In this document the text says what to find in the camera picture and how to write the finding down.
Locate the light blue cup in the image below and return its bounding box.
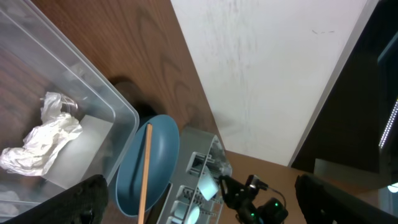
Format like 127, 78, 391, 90
185, 205, 200, 224

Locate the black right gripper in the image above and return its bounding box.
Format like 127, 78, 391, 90
219, 175, 259, 218

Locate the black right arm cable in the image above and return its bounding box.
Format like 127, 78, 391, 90
266, 186, 287, 208

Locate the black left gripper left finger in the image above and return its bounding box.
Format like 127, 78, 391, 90
5, 174, 109, 224

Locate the dark blue plate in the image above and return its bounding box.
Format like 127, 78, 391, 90
109, 114, 180, 217

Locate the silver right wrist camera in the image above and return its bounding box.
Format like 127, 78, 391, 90
245, 175, 269, 190

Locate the grey dishwasher rack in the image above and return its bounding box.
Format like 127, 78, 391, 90
157, 127, 233, 223

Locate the wooden chopstick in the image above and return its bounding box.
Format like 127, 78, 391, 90
137, 124, 153, 224

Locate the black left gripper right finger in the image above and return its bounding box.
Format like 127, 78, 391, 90
295, 174, 397, 224

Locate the white paper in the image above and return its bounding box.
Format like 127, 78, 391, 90
1, 92, 83, 176

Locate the light blue rice bowl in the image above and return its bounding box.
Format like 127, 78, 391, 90
198, 174, 218, 201

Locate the clear plastic bin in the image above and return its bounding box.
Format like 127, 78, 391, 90
1, 1, 139, 222

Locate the dark brown serving tray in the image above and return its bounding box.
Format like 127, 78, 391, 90
145, 183, 172, 224

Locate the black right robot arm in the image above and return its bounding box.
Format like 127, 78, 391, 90
219, 174, 397, 224

